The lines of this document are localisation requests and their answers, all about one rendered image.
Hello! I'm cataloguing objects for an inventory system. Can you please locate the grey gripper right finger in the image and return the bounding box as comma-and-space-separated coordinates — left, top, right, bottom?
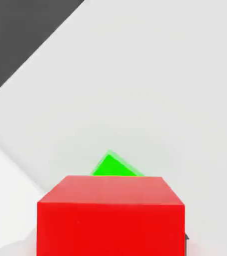
184, 233, 207, 256

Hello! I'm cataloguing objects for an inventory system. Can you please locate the small red cube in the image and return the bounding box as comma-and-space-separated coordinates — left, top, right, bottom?
36, 175, 186, 256

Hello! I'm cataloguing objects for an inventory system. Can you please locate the small green cube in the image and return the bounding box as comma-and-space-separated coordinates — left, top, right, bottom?
90, 149, 146, 177

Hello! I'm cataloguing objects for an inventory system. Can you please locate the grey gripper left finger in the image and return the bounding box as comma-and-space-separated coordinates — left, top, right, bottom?
4, 227, 38, 256

